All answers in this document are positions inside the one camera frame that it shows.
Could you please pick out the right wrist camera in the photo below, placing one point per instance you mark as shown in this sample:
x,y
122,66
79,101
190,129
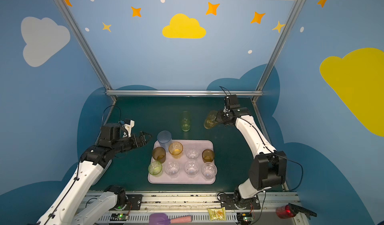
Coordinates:
x,y
231,102

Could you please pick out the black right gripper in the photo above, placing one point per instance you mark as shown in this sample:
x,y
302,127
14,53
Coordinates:
x,y
224,117

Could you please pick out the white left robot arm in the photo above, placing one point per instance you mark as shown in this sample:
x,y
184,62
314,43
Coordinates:
x,y
90,166

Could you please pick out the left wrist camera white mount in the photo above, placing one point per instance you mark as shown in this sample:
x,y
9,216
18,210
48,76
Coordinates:
x,y
126,127

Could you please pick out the aluminium frame post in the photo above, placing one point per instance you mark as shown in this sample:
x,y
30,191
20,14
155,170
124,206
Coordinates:
x,y
76,30
291,19

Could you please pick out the red black tool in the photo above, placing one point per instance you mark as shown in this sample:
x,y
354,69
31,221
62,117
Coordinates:
x,y
290,211

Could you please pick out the aluminium frame back rail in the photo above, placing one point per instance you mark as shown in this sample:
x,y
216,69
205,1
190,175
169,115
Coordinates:
x,y
181,93

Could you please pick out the dark amber dimpled glass back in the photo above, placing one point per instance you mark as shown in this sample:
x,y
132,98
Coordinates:
x,y
159,154

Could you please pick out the tall blue plastic glass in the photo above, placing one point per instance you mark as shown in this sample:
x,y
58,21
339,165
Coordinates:
x,y
164,139

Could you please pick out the short yellow glass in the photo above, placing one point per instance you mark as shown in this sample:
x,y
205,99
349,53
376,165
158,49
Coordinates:
x,y
176,149

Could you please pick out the amber dimpled glass front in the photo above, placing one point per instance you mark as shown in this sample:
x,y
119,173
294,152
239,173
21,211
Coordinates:
x,y
208,156

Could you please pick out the clear faceted glass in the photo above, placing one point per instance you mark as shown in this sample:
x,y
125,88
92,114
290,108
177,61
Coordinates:
x,y
191,168
172,169
192,153
209,171

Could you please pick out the aluminium frame left post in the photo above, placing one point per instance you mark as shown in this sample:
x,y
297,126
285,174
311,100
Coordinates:
x,y
76,30

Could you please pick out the tall green plastic glass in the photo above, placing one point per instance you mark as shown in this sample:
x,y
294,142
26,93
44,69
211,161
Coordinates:
x,y
185,121

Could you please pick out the pink plastic tray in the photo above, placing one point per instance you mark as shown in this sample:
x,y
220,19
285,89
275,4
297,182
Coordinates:
x,y
182,178

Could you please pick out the tall yellow-green glass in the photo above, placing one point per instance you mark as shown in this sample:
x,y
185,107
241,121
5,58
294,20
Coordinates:
x,y
155,169

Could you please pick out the purple pink spatula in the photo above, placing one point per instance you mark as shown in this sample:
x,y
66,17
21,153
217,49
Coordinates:
x,y
163,219

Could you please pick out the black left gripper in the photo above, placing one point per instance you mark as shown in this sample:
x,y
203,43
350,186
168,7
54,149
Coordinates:
x,y
137,140

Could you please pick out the tall yellow plastic glass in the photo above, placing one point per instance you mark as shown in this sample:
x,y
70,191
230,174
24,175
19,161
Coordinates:
x,y
211,120

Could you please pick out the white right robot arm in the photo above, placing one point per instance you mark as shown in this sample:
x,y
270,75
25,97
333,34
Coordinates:
x,y
269,166

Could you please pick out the yellow snack packet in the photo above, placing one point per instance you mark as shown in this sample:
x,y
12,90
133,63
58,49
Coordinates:
x,y
217,214

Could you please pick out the aluminium frame right post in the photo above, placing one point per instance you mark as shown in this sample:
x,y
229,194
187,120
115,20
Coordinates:
x,y
291,19

